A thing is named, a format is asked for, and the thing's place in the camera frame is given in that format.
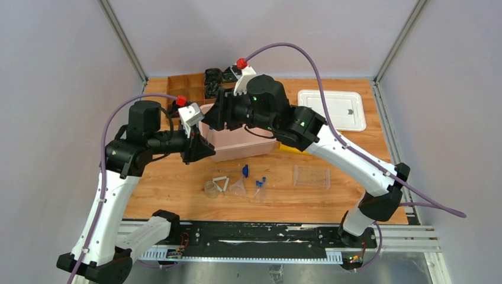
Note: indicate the white plastic lid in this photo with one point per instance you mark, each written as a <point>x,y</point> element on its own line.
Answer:
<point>345,108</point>

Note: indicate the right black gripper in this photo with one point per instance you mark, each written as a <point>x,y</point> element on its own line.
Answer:
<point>222,112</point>

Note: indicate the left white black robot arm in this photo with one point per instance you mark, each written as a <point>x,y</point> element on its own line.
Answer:
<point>100,255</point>

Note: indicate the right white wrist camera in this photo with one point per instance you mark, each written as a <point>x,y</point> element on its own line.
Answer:
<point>244,73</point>

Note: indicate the blue capped glass rod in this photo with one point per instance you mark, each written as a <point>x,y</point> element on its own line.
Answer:
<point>244,171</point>

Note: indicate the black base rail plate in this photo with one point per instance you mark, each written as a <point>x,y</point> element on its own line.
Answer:
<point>261,242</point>

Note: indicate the blue capped vial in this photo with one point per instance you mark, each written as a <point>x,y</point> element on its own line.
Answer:
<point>257,196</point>
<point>263,189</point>

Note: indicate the pink plastic bin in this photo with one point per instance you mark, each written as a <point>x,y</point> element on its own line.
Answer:
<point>237,144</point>

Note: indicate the clear plastic funnel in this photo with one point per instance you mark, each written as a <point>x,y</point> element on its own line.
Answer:
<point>238,188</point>

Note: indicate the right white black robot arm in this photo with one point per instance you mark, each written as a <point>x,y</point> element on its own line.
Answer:
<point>382,194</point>

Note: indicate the small glass beaker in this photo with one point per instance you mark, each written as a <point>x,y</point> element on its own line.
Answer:
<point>211,189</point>

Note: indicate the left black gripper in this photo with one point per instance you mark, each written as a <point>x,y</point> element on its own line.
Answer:
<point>189,145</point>

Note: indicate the clear well plate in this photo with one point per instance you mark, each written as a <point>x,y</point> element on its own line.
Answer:
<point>315,177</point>

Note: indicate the brown compartment tray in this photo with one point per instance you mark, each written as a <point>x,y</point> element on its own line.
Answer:
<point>193,87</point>

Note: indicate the yellow test tube rack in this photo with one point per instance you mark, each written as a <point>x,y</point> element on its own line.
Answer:
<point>290,148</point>

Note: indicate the white clay triangle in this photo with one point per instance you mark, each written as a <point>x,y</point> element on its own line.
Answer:
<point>221,183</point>

